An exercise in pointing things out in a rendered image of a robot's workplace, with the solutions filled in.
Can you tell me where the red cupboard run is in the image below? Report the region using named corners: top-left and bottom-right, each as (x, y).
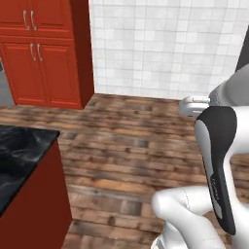
top-left (0, 0), bottom-right (95, 111)

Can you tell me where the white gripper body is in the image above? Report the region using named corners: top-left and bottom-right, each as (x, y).
top-left (178, 94), bottom-right (211, 119)

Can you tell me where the stainless steel fridge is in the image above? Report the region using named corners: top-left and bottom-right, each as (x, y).
top-left (0, 57), bottom-right (16, 108)

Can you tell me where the red counter black marble top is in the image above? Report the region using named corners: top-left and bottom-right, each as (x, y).
top-left (0, 124), bottom-right (74, 249)

